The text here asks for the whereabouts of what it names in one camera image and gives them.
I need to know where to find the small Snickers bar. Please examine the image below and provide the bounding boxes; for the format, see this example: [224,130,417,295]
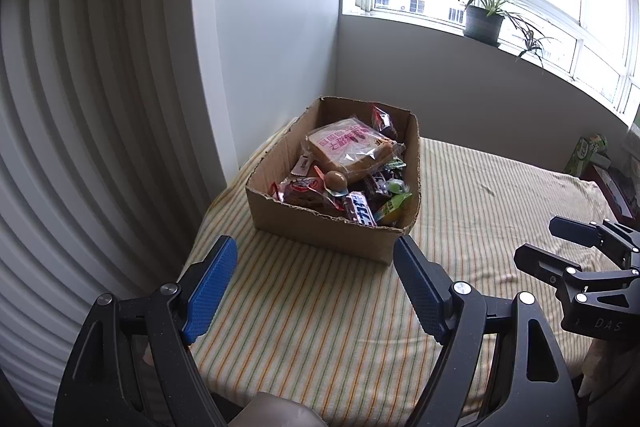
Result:
[363,172,393,198]

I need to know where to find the large Snickers bar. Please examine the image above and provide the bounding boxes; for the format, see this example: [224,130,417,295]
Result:
[344,191,376,228]

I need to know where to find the bagged sliced bread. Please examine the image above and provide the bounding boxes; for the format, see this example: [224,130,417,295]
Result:
[305,117,405,183]

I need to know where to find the brown jelly cup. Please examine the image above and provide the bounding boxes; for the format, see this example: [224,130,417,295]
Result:
[323,170,348,197]

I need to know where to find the red clear dates bag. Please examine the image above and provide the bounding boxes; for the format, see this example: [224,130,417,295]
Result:
[269,176,328,209]

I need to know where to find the black white candy packet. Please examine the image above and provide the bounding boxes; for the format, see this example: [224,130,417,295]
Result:
[291,154,314,178]

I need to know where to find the clear green candy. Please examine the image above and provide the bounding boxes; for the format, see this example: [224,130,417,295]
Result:
[386,178,408,195]

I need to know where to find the red clear snack bag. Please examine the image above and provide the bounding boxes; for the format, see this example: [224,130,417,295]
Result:
[371,105,398,141]

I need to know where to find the white gloved right hand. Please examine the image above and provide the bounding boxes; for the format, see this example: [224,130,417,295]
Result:
[578,339,639,401]

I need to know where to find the white gloved left hand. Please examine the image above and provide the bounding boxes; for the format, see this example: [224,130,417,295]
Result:
[229,391,326,427]

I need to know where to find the green carton box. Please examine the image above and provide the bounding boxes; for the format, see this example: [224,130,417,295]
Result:
[563,133,608,178]

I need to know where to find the brown cardboard box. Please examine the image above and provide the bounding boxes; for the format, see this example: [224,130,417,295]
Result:
[245,96,421,265]

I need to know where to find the striped yellow tablecloth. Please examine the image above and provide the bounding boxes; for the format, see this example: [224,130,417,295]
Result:
[184,128,614,426]

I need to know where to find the white radiator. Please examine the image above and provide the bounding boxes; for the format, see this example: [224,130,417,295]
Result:
[1,0,224,425]

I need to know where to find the potted spider plant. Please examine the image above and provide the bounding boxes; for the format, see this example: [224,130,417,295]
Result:
[463,0,547,67]

